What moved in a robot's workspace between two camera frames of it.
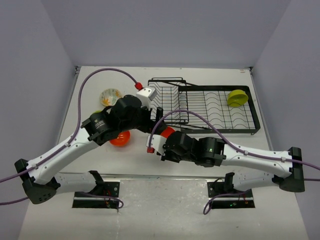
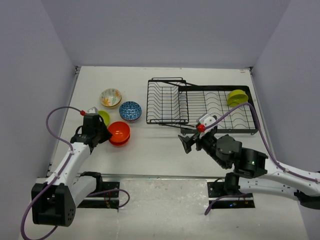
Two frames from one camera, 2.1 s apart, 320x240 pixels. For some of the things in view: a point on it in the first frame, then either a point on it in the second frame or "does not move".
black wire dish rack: x=201 y=109 does not move
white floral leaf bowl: x=108 y=97 does not move
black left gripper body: x=142 y=121 → x=102 y=132
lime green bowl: x=237 y=98 does not move
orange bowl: x=167 y=132 → x=120 y=132
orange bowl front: x=122 y=139 does not move
